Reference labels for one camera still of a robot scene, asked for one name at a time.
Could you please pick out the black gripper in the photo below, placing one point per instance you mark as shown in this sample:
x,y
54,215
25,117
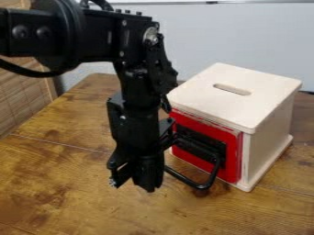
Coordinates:
x,y
141,137

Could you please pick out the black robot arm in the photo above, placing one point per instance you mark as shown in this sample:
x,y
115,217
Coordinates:
x,y
48,39

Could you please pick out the light wooden box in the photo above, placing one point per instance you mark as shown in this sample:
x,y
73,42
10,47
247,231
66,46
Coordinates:
x,y
251,102

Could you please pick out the red drawer front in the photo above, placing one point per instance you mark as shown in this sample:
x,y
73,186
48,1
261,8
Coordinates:
x,y
207,139

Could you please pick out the black metal drawer handle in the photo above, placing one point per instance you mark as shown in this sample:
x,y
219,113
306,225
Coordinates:
x,y
196,182

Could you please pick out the wooden slatted panel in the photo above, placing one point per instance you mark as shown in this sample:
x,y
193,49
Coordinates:
x,y
22,97

